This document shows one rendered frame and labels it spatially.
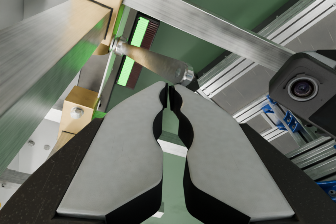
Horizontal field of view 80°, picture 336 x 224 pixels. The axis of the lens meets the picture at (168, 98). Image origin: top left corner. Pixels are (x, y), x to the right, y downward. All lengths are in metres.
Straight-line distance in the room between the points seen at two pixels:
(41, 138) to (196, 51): 0.87
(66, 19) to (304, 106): 0.21
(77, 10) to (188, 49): 1.02
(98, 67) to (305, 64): 0.39
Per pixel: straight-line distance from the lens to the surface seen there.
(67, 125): 0.41
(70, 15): 0.19
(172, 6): 0.25
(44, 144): 0.83
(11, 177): 0.62
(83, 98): 0.39
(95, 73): 0.49
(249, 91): 1.16
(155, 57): 0.15
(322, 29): 1.17
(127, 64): 0.46
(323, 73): 0.20
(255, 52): 0.29
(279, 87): 0.20
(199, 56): 1.22
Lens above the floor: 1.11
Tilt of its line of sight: 56 degrees down
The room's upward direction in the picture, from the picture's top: 178 degrees clockwise
